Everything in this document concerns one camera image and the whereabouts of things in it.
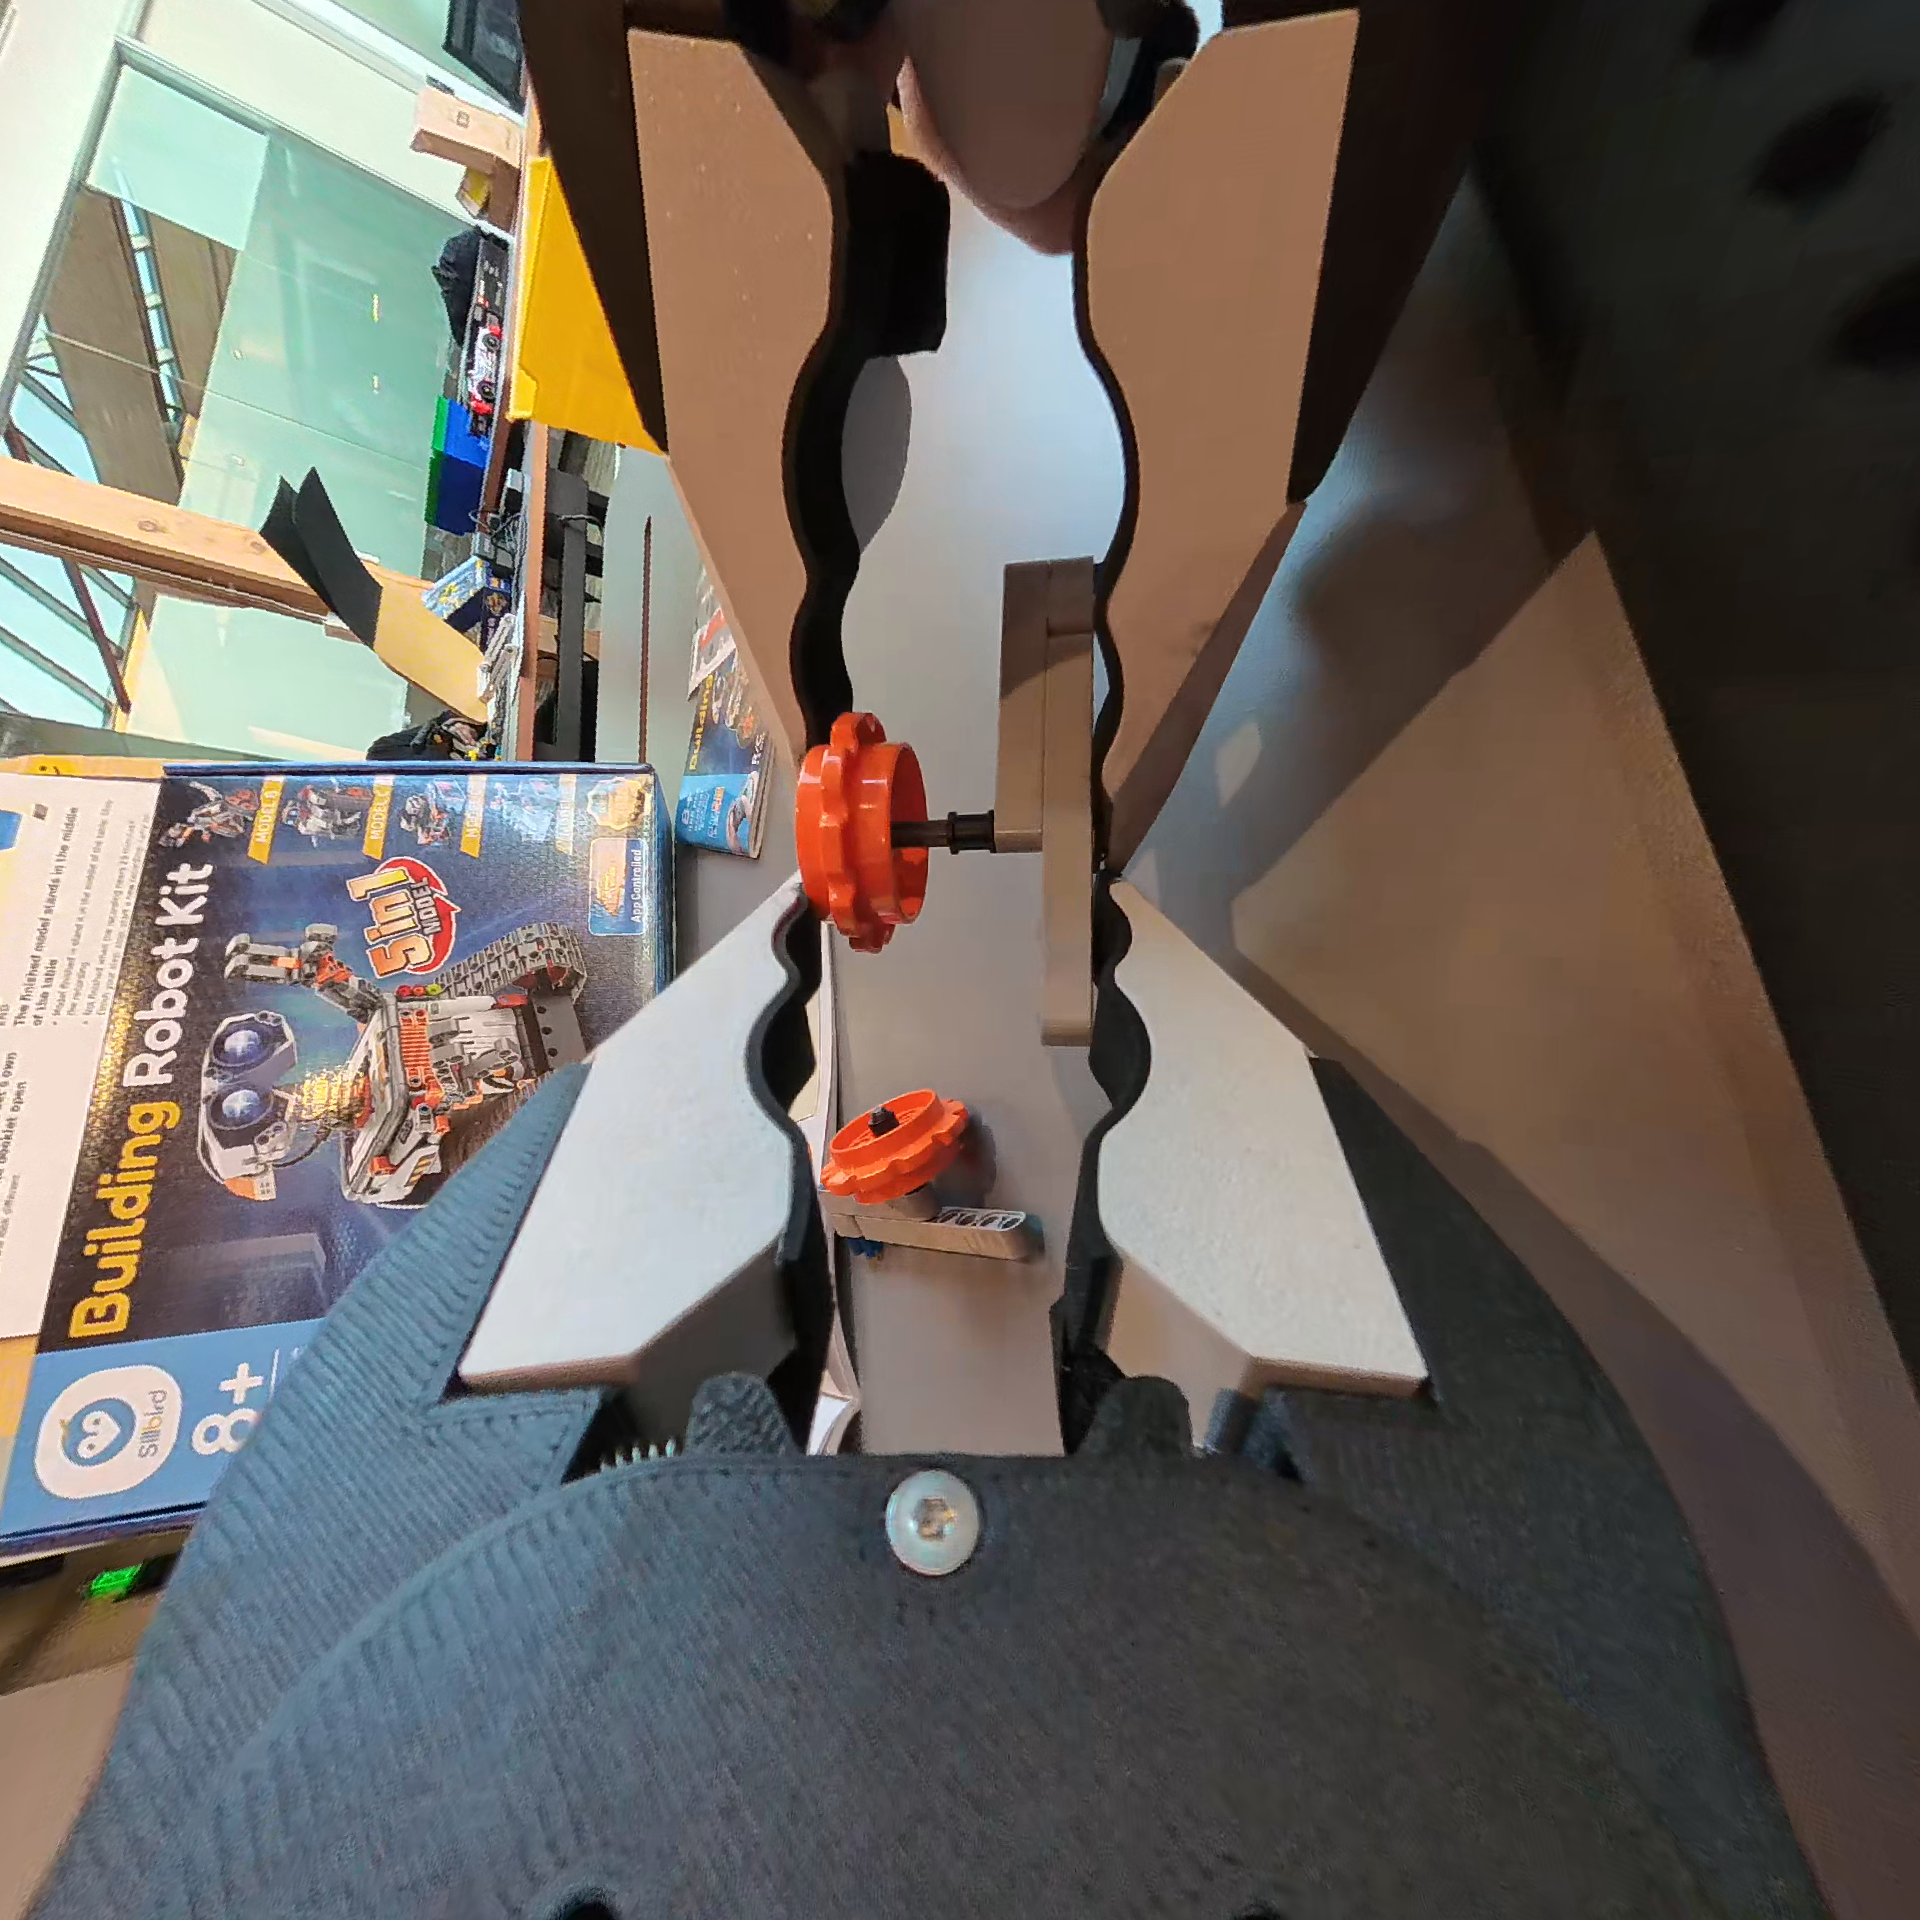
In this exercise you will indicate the grey desk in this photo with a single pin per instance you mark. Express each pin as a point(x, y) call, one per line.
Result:
point(973, 494)

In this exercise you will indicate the person's right hand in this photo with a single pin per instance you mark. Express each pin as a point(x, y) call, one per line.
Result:
point(1005, 133)

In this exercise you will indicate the orange toy gear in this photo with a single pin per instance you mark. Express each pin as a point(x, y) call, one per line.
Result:
point(857, 841)
point(892, 1151)

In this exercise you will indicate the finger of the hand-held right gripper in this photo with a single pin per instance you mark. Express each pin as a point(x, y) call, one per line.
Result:
point(720, 301)
point(1217, 378)

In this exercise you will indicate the blue printed leaflet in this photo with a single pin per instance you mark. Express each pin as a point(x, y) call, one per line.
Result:
point(727, 748)

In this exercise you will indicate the small grey toy beam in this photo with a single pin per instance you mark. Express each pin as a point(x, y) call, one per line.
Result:
point(961, 1236)

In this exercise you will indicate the white instruction booklet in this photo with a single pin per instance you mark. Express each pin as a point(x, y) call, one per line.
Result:
point(833, 1083)

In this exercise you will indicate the black toy axle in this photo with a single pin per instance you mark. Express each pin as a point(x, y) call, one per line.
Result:
point(952, 835)

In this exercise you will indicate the brown cardboard box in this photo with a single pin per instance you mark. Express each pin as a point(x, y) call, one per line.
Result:
point(466, 126)

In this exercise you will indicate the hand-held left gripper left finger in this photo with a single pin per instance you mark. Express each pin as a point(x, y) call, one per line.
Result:
point(644, 1198)

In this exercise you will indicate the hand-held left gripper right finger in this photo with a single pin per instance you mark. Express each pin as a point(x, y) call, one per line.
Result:
point(1244, 1198)

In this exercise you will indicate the black dimpled pad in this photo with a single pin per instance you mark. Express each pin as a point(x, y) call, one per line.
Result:
point(1772, 227)

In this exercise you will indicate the wooden ceiling beam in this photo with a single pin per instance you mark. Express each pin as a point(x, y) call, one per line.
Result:
point(180, 543)

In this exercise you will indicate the white laminated instruction sheet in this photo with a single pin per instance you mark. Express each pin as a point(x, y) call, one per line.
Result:
point(57, 1050)

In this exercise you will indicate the yellow plastic bin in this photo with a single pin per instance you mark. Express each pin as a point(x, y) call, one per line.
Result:
point(562, 344)

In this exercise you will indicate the blue cardboard toy box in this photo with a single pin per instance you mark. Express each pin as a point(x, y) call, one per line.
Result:
point(376, 1050)

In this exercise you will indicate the black desk leg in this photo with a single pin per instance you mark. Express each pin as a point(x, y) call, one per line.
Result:
point(562, 604)

